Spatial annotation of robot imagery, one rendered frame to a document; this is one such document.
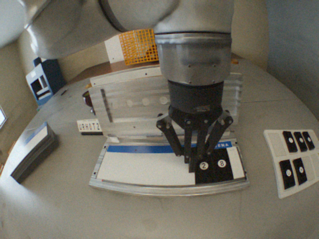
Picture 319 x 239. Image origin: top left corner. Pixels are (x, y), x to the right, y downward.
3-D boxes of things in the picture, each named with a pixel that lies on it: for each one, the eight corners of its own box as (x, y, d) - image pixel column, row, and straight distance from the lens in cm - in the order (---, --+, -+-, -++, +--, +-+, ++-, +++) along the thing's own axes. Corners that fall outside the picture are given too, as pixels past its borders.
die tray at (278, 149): (278, 199, 43) (280, 198, 42) (262, 131, 54) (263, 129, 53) (327, 174, 75) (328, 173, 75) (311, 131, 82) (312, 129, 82)
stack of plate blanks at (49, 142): (19, 184, 87) (7, 173, 84) (19, 170, 97) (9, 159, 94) (58, 145, 70) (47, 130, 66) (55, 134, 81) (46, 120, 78)
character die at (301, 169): (298, 185, 50) (300, 184, 49) (292, 161, 52) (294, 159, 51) (305, 182, 54) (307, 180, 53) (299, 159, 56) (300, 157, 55)
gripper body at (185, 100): (161, 89, 14) (169, 145, 20) (237, 86, 15) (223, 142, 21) (164, 68, 21) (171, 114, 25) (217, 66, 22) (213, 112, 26)
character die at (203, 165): (194, 185, 33) (195, 184, 32) (192, 153, 37) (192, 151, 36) (214, 183, 33) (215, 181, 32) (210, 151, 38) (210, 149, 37)
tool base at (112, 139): (92, 187, 43) (86, 182, 40) (110, 138, 51) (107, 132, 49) (247, 188, 38) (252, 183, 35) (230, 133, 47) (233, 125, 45)
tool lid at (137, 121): (88, 88, 42) (91, 87, 43) (105, 140, 48) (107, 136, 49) (242, 74, 37) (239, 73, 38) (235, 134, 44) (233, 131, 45)
